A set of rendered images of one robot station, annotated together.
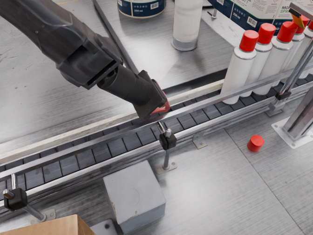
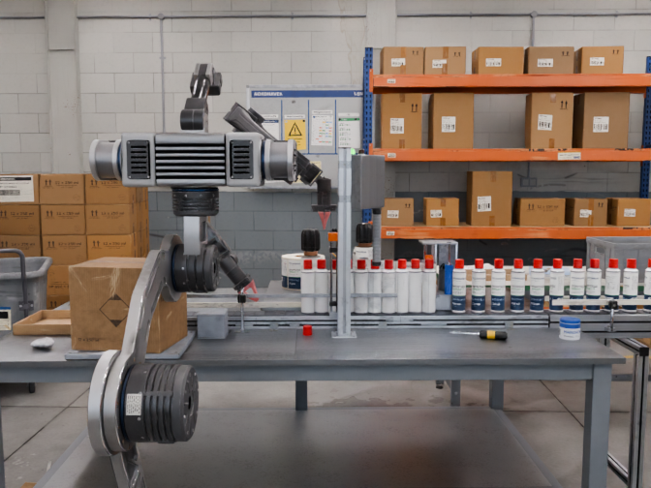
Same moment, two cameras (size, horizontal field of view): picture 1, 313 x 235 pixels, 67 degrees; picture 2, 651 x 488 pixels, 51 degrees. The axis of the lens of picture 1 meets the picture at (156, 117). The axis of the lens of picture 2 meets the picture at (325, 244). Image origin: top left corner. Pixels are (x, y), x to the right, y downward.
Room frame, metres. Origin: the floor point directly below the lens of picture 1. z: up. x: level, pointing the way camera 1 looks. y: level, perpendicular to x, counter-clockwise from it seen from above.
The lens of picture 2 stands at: (-1.87, -1.27, 1.42)
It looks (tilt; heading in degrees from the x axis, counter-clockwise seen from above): 6 degrees down; 23
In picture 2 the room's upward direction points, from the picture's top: straight up
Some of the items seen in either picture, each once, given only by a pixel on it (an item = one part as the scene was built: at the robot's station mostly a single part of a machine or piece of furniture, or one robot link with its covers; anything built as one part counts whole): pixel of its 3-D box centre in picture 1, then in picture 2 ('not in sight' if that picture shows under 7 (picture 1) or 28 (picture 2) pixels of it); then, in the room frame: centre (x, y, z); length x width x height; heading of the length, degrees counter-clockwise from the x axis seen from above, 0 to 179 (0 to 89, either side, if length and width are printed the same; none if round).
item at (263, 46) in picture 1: (253, 63); (321, 286); (0.48, -0.25, 0.98); 0.05 x 0.05 x 0.20
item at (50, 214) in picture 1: (42, 217); not in sight; (0.14, 0.25, 0.83); 0.06 x 0.03 x 0.01; 113
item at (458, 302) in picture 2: not in sight; (458, 286); (0.69, -0.73, 0.98); 0.05 x 0.05 x 0.20
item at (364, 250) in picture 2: not in sight; (364, 253); (1.10, -0.19, 1.04); 0.09 x 0.09 x 0.29
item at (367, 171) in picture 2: not in sight; (361, 181); (0.45, -0.42, 1.38); 0.17 x 0.10 x 0.19; 169
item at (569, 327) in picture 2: not in sight; (570, 328); (0.64, -1.13, 0.87); 0.07 x 0.07 x 0.07
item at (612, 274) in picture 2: not in sight; (612, 285); (0.93, -1.26, 0.98); 0.05 x 0.05 x 0.20
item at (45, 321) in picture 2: not in sight; (67, 321); (0.08, 0.63, 0.85); 0.30 x 0.26 x 0.04; 114
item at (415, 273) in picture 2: not in sight; (415, 286); (0.62, -0.57, 0.98); 0.05 x 0.05 x 0.20
